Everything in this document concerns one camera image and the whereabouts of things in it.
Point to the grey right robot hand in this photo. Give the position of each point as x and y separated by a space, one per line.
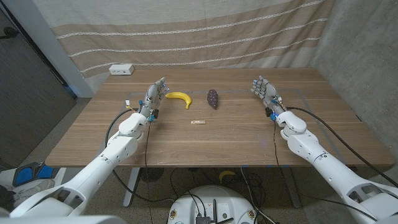
268 91

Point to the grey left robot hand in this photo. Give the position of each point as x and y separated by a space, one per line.
152 96

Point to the wooden clothespin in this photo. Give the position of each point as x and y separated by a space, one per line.
199 122

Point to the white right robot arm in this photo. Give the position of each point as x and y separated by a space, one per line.
311 149

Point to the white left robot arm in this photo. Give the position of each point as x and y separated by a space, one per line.
118 149

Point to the yellow toy banana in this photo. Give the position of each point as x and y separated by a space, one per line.
180 95

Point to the white power outlet box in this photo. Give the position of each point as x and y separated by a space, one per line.
121 69

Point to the dark purple sweet potato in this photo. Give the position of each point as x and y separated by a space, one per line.
212 98

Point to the beige striped cloth backdrop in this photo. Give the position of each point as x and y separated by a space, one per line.
186 31

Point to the black round floor device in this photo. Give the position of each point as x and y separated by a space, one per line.
151 174

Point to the white table leg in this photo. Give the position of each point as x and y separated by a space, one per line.
130 186

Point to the grey table leg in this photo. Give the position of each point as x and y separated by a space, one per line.
290 189

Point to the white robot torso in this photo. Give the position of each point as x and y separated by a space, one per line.
230 199

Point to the pale grey pillar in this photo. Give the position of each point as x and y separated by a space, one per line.
46 40

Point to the dark wood grain door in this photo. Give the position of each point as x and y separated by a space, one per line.
28 93

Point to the black antenna module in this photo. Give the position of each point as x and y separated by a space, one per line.
202 220

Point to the white sneaker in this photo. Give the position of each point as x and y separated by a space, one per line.
34 188

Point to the blue and black foot pedal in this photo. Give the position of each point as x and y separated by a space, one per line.
23 175

